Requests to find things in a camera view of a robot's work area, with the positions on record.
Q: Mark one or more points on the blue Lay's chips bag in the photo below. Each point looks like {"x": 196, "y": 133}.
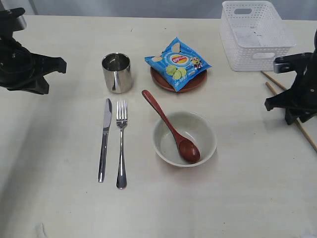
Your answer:
{"x": 178, "y": 64}

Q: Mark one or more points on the silver table knife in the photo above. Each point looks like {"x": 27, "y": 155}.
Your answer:
{"x": 106, "y": 126}

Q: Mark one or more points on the brown round plate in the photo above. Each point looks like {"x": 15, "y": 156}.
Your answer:
{"x": 196, "y": 82}

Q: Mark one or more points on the brown wooden spoon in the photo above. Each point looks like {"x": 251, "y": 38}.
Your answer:
{"x": 186, "y": 148}

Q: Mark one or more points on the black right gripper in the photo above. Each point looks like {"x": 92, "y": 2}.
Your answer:
{"x": 21, "y": 70}

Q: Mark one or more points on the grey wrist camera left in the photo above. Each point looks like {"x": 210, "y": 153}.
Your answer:
{"x": 287, "y": 63}

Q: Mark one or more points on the silver metal fork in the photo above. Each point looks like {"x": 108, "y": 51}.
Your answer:
{"x": 121, "y": 122}

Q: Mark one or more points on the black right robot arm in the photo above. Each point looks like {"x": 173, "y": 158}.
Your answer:
{"x": 11, "y": 20}

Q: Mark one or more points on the wooden chopstick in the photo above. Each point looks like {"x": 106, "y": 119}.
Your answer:
{"x": 274, "y": 81}
{"x": 297, "y": 123}

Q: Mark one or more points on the white perforated plastic basket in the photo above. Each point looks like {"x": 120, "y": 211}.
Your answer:
{"x": 253, "y": 35}

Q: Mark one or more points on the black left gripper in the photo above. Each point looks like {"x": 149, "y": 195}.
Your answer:
{"x": 301, "y": 103}

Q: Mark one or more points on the speckled white ceramic bowl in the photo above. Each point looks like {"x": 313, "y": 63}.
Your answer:
{"x": 193, "y": 127}

